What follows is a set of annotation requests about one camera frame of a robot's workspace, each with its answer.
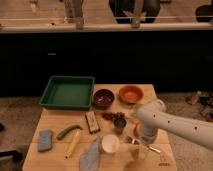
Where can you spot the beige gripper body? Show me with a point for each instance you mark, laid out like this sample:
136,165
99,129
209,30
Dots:
140,151

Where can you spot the green plastic tray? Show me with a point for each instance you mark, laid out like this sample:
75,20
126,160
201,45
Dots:
68,93

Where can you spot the orange bowl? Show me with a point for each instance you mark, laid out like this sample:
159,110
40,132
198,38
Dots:
130,94

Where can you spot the bunch of red grapes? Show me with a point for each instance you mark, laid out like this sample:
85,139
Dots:
111,116

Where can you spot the dark red bowl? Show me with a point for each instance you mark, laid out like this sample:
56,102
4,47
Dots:
103,99

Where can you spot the blue sponge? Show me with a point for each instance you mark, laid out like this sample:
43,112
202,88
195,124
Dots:
45,140

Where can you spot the green cucumber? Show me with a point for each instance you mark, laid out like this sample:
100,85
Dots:
65,131

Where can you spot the silver fork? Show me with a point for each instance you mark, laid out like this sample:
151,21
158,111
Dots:
154,149

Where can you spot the brown chocolate bar box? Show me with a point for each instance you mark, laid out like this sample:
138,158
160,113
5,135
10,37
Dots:
92,122

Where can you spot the light green cup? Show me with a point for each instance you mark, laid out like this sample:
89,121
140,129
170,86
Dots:
136,107

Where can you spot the small metal cup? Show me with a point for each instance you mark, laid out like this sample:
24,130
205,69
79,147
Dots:
119,125

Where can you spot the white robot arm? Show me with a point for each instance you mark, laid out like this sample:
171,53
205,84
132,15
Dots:
153,116

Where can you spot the white cup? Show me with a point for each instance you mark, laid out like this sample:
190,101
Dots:
110,143

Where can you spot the grey blue cloth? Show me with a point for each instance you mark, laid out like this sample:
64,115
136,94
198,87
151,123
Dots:
89,160

